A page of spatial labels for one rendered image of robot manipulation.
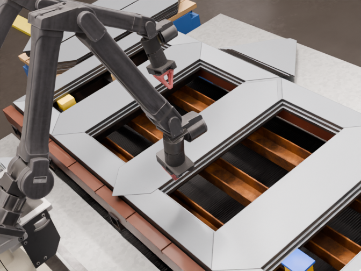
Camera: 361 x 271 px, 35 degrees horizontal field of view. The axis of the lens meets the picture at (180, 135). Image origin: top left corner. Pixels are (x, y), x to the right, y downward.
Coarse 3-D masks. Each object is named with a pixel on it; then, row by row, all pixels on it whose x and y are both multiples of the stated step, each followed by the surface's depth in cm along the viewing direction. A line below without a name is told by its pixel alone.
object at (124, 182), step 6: (120, 168) 190; (120, 174) 188; (126, 174) 187; (120, 180) 186; (126, 180) 185; (132, 180) 185; (120, 186) 184; (126, 186) 183; (132, 186) 182; (138, 186) 182; (126, 192) 181; (132, 192) 180; (138, 192) 180; (144, 192) 179; (150, 192) 179
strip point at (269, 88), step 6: (246, 84) 212; (252, 84) 211; (258, 84) 210; (264, 84) 209; (270, 84) 209; (276, 84) 208; (258, 90) 207; (264, 90) 207; (270, 90) 206; (276, 90) 205; (270, 96) 203; (276, 96) 203
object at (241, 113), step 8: (224, 96) 209; (216, 104) 206; (224, 104) 205; (232, 104) 204; (240, 104) 203; (224, 112) 202; (232, 112) 201; (240, 112) 200; (248, 112) 199; (256, 112) 198; (240, 120) 197; (248, 120) 196
